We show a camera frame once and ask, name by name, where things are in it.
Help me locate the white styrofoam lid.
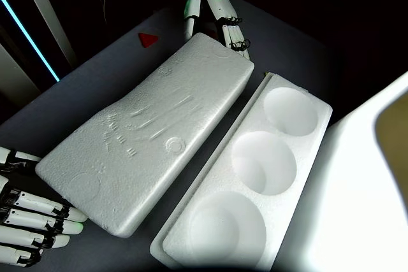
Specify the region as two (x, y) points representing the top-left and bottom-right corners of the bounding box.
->
(34, 32), (256, 238)

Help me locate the beige panel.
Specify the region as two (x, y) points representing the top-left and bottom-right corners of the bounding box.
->
(0, 42), (41, 104)

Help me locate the white styrofoam tray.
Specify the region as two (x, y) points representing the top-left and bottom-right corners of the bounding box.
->
(149, 73), (334, 271)

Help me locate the grey table cloth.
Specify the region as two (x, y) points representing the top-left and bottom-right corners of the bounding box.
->
(0, 0), (335, 272)

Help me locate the red triangle toy block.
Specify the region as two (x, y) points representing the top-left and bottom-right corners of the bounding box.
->
(137, 32), (159, 49)

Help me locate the white frame post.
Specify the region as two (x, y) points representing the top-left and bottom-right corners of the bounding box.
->
(15, 0), (78, 66)

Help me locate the cyan light strip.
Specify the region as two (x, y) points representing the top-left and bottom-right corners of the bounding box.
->
(0, 0), (61, 83)

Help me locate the large white robot shell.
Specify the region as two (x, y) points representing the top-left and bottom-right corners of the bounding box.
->
(273, 71), (408, 272)

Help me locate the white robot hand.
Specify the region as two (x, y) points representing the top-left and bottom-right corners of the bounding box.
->
(182, 0), (254, 62)
(0, 146), (89, 268)

